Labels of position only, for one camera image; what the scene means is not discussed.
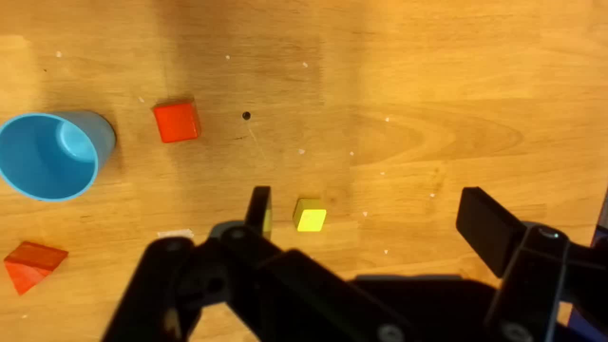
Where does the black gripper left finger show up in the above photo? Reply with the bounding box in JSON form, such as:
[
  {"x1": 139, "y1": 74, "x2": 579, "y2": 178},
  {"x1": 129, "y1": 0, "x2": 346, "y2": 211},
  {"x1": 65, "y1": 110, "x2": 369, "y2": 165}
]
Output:
[{"x1": 101, "y1": 184, "x2": 420, "y2": 342}]

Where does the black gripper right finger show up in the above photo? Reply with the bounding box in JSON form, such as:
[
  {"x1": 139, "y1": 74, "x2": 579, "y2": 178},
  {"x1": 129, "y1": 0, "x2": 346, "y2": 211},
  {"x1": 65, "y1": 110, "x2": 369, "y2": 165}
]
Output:
[{"x1": 454, "y1": 186, "x2": 608, "y2": 342}]

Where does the yellow wooden block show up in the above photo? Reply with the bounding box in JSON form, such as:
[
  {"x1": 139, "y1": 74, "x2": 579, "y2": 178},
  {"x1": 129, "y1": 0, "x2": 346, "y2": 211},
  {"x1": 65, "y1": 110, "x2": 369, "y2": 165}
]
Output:
[{"x1": 293, "y1": 195, "x2": 331, "y2": 233}]

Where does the blue plastic cup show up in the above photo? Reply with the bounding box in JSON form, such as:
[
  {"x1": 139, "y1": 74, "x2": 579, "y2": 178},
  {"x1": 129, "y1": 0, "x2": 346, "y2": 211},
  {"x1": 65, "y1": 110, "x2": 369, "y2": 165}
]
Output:
[{"x1": 0, "y1": 110, "x2": 118, "y2": 203}]

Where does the small white tape piece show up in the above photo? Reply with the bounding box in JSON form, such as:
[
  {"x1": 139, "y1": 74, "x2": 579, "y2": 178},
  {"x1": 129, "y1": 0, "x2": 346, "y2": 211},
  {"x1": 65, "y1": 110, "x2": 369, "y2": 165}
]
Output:
[{"x1": 156, "y1": 228, "x2": 196, "y2": 241}]

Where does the red wooden triangular prism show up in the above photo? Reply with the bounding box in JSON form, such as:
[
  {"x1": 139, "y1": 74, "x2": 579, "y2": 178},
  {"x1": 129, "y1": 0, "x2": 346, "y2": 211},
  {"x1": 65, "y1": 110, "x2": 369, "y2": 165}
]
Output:
[{"x1": 2, "y1": 239, "x2": 70, "y2": 296}]

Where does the red wooden cube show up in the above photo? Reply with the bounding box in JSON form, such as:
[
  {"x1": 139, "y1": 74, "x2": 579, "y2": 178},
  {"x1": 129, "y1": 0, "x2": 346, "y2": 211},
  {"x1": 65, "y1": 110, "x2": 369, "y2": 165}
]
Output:
[{"x1": 152, "y1": 98, "x2": 203, "y2": 144}]

